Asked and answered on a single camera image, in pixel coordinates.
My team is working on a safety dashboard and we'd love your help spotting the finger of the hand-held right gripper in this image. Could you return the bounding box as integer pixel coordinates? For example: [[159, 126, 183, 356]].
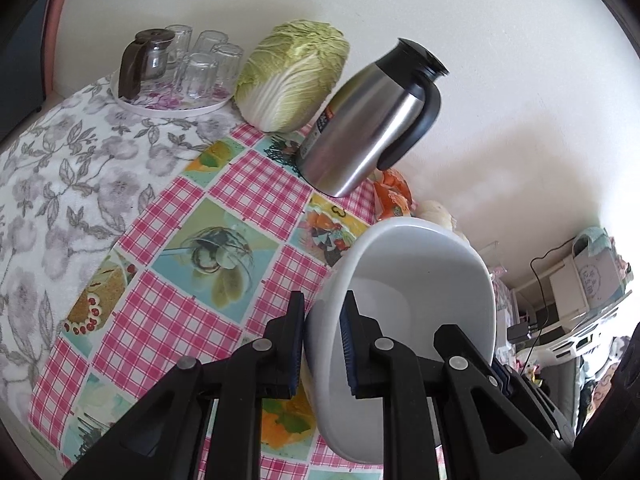
[[487, 360, 574, 447]]

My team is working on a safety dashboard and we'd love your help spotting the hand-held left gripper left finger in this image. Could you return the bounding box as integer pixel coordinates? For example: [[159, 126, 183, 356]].
[[62, 290, 307, 480]]

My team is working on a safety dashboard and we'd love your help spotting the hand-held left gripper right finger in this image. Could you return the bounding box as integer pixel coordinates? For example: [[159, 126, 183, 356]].
[[339, 290, 581, 480]]

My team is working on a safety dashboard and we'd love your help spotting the white square bowl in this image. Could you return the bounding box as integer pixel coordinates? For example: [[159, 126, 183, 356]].
[[305, 217, 497, 466]]

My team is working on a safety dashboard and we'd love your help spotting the black charger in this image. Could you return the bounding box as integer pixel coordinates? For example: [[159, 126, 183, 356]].
[[507, 320, 543, 343]]

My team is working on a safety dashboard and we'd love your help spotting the white plastic chair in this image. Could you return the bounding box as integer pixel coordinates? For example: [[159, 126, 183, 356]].
[[542, 320, 626, 361]]

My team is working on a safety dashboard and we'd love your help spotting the white shelf unit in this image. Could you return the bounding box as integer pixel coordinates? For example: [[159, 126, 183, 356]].
[[515, 255, 591, 331]]

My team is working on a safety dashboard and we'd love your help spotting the white storage box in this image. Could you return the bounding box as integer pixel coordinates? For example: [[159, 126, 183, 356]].
[[575, 247, 626, 306]]

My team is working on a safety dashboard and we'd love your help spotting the orange snack packet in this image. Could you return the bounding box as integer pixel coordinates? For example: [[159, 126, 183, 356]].
[[372, 167, 417, 222]]

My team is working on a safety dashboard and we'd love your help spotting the beige bagged food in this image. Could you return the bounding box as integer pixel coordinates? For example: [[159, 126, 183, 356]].
[[414, 200, 458, 233]]

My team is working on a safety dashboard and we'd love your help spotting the teal cloth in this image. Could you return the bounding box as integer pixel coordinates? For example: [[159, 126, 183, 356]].
[[575, 226, 619, 256]]

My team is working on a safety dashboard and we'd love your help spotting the steel thermos jug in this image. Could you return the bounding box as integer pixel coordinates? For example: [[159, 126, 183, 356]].
[[294, 37, 450, 198]]

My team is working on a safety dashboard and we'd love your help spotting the napa cabbage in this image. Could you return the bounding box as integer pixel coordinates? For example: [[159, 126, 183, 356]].
[[234, 21, 351, 133]]

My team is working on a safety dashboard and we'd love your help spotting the white floral round tray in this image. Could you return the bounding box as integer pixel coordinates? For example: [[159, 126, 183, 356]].
[[110, 67, 236, 113]]

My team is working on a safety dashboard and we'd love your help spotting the grey floral cloth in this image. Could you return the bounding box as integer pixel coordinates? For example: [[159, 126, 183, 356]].
[[0, 74, 246, 411]]

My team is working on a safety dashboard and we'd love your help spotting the glass coffee pot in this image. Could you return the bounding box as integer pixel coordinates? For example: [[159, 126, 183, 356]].
[[117, 28, 177, 101]]

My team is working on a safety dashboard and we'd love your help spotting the black cable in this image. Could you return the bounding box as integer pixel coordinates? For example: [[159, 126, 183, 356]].
[[529, 240, 576, 323]]

